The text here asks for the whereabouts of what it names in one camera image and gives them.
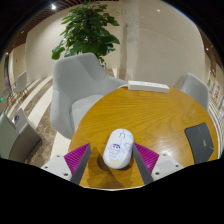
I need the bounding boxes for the small grey chair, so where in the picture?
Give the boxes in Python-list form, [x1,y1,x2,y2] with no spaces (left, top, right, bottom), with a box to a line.
[2,87,13,105]

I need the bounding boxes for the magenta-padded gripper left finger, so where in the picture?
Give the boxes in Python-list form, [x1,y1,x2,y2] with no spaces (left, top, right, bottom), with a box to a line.
[40,143,92,186]

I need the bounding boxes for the white cartoon-print computer mouse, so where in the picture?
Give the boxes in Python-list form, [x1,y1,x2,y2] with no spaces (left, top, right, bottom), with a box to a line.
[102,128,135,170]

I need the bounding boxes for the white chair wooden legs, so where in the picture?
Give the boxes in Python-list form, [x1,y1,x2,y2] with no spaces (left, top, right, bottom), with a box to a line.
[12,71,29,101]

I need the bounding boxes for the slim grey armchair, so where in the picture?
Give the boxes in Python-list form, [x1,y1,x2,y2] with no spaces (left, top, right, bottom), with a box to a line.
[173,72,210,113]

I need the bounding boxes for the grey-green sofa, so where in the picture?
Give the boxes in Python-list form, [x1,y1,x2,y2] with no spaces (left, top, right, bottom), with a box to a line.
[0,108,43,164]

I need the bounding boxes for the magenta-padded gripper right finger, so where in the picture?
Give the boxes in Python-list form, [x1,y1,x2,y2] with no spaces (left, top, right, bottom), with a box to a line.
[131,142,184,186]

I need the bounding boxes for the black mouse pad green lines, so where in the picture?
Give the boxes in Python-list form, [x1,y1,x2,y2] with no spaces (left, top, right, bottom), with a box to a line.
[184,122,215,165]

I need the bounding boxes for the wide grey armchair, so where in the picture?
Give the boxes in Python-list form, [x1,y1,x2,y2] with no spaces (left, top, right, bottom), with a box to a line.
[49,52,129,140]

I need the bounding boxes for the white power strip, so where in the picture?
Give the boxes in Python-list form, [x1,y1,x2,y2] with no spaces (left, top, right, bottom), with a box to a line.
[119,80,171,94]

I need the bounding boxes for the tall green potted plant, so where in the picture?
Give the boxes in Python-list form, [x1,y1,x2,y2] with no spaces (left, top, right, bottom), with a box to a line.
[50,2,121,66]

